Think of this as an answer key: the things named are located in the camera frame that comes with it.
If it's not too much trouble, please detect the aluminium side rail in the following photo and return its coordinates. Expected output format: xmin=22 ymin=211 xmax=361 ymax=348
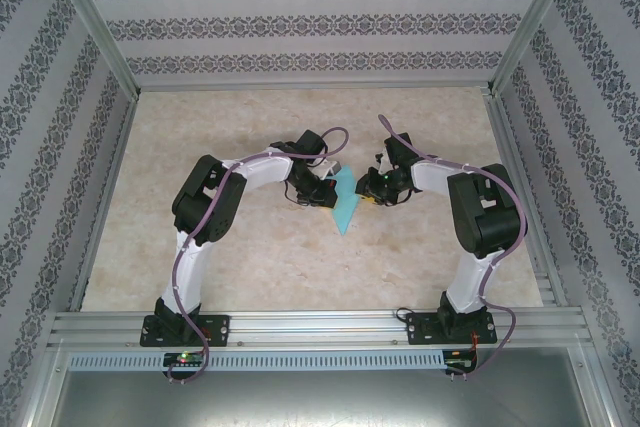
xmin=483 ymin=91 xmax=569 ymax=308
xmin=69 ymin=96 xmax=140 ymax=312

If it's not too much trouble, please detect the grey metal tray panel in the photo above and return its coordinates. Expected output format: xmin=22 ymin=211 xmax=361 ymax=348
xmin=49 ymin=370 xmax=617 ymax=427

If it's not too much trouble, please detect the aluminium mounting rail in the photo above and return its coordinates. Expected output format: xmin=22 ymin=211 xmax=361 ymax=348
xmin=47 ymin=309 xmax=591 ymax=348

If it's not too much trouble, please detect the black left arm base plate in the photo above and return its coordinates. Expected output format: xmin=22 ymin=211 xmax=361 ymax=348
xmin=141 ymin=314 xmax=232 ymax=348

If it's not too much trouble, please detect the turquoise cloth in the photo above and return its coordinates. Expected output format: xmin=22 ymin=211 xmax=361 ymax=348
xmin=329 ymin=166 xmax=362 ymax=237

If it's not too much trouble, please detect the slotted grey cable duct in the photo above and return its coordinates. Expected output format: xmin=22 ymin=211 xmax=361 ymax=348
xmin=67 ymin=349 xmax=447 ymax=372

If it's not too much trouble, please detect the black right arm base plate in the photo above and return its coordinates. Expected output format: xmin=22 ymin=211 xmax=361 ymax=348
xmin=407 ymin=310 xmax=499 ymax=347

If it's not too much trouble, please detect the aluminium frame post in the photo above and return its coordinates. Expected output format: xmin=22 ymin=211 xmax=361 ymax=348
xmin=42 ymin=0 xmax=144 ymax=98
xmin=484 ymin=0 xmax=586 ymax=96

